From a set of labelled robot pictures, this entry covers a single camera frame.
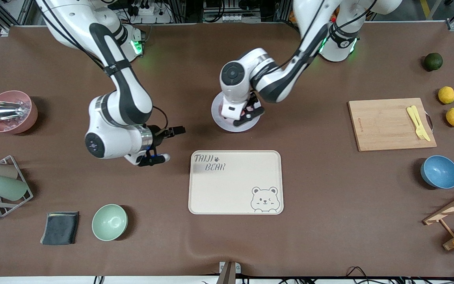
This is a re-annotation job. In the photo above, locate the pink bowl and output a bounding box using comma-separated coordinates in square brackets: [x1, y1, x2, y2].
[0, 90, 38, 135]

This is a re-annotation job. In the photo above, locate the wooden dish rack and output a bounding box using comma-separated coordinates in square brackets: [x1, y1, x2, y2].
[423, 185, 454, 250]

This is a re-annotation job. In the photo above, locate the dark grey folded cloth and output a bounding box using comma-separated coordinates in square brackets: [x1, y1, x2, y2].
[40, 211, 80, 246]

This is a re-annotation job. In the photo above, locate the mint green cup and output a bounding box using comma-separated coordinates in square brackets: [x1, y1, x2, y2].
[0, 175, 28, 202]

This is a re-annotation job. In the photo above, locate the cream bear print tray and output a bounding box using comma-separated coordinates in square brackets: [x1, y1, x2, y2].
[188, 150, 284, 215]

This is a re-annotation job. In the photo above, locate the lavender round plate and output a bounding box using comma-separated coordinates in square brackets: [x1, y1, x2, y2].
[211, 92, 262, 133]

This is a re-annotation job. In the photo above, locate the wooden cutting board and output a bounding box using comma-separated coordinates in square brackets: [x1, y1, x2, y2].
[348, 97, 437, 152]

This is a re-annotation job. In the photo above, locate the light green bowl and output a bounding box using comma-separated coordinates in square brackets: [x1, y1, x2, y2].
[91, 204, 128, 242]

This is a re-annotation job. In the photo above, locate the blue bowl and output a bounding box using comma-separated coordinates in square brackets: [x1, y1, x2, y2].
[420, 155, 454, 189]

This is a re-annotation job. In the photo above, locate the grey wire cup rack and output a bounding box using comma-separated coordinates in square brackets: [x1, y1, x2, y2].
[0, 155, 34, 217]

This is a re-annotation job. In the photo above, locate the dark green lime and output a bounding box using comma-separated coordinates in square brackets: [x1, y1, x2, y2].
[424, 52, 444, 72]

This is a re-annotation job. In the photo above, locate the white power strip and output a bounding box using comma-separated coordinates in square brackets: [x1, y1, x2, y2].
[220, 14, 260, 22]
[129, 2, 173, 24]

